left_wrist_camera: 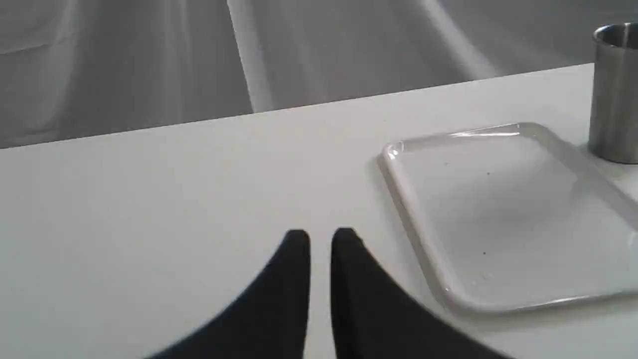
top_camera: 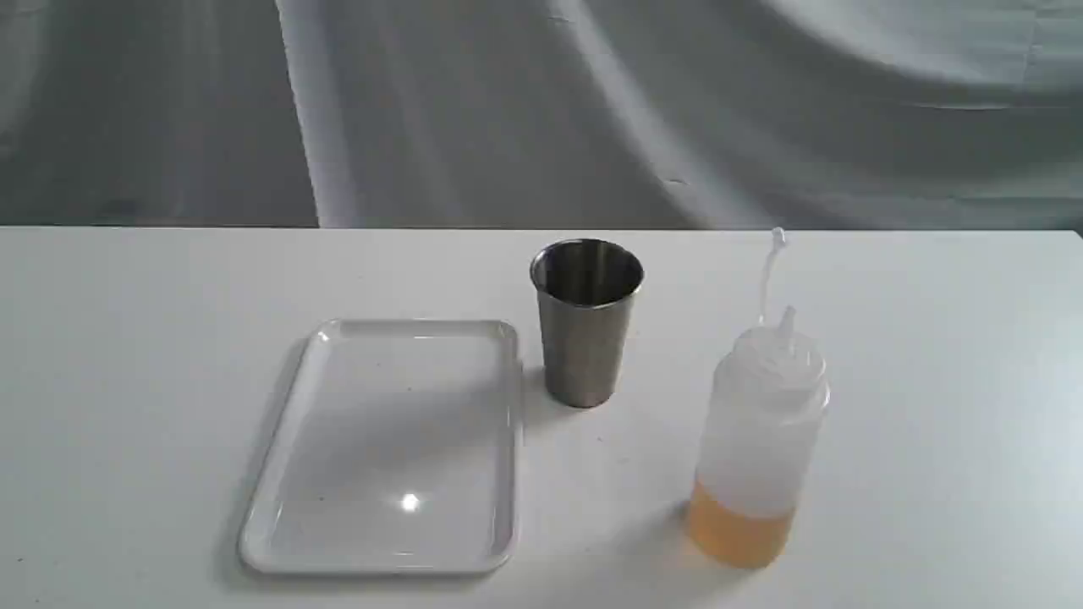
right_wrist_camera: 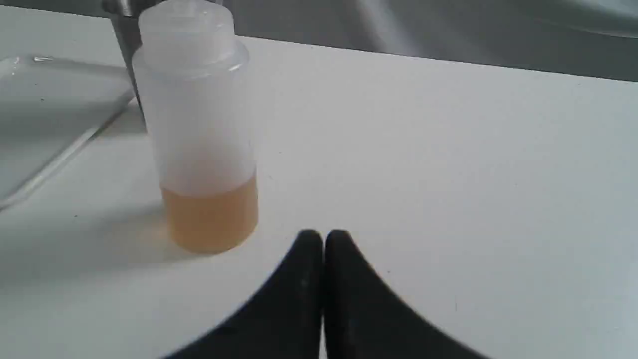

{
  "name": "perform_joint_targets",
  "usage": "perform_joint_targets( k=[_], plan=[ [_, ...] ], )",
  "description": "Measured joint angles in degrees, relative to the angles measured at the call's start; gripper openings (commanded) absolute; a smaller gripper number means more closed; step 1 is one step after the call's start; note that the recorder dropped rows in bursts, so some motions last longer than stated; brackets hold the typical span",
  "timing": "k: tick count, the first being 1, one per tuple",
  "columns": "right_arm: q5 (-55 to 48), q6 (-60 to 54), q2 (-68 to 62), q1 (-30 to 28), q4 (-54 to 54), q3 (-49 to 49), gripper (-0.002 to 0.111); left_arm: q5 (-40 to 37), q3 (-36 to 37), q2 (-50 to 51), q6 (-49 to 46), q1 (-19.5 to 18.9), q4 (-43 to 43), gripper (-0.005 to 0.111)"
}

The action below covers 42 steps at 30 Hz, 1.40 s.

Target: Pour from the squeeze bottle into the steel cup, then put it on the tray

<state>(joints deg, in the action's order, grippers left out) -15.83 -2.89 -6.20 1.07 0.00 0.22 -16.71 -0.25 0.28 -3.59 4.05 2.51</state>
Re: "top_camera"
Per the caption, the translucent squeeze bottle amber liquid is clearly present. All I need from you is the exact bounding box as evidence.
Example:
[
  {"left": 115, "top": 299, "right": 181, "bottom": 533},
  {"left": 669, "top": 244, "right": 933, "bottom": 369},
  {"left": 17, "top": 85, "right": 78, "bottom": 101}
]
[{"left": 687, "top": 228, "right": 831, "bottom": 569}]

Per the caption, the stainless steel cup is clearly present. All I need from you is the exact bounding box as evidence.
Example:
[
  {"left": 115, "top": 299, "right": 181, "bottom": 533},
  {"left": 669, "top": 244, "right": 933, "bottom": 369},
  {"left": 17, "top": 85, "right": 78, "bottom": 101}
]
[{"left": 529, "top": 239, "right": 645, "bottom": 409}]

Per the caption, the white plastic tray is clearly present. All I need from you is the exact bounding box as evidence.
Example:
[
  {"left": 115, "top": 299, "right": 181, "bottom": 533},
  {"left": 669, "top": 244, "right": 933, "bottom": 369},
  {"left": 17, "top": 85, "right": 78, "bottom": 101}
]
[{"left": 239, "top": 319, "right": 525, "bottom": 576}]

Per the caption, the grey fabric backdrop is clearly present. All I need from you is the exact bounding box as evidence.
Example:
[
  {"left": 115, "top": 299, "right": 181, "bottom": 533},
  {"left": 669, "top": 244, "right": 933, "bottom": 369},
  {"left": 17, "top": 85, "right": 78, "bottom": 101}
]
[{"left": 3, "top": 1, "right": 1080, "bottom": 231}]

